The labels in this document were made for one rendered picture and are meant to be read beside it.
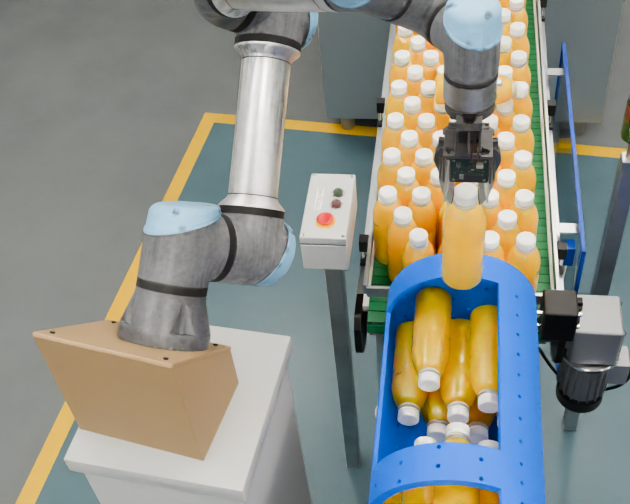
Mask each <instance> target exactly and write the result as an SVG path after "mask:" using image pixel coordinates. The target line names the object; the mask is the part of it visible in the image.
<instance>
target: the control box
mask: <svg viewBox="0 0 630 504"><path fill-rule="evenodd" d="M355 182H356V177H355V175H346V174H311V179H310V184H309V189H308V195H307V200H306V205H305V210H304V216H303V221H302V226H301V232H300V237H299V238H300V243H301V244H300V245H301V252H302V259H303V266H304V268H312V269H336V270H348V269H349V264H350V257H351V249H352V242H353V235H354V227H355V220H356V212H357V193H356V183H355ZM321 188H323V191H321V192H322V193H321V194H320V193H318V190H319V189H321ZM335 188H341V189H342V190H343V194H342V195H341V196H334V195H333V190H334V189H335ZM321 190H322V189H321ZM318 194H319V195H318ZM321 196H322V197H321ZM318 199H320V200H321V202H320V200H318ZM334 199H339V200H340V201H341V206H340V207H338V208H334V207H332V206H331V202H332V200H334ZM316 202H318V205H320V206H316V204H317V203H316ZM319 203H320V204H319ZM315 207H316V209H315ZM323 212H328V213H331V214H332V215H333V218H334V219H333V222H332V223H330V224H328V225H321V224H319V223H318V222H317V216H318V215H319V214H320V213H323Z"/></svg>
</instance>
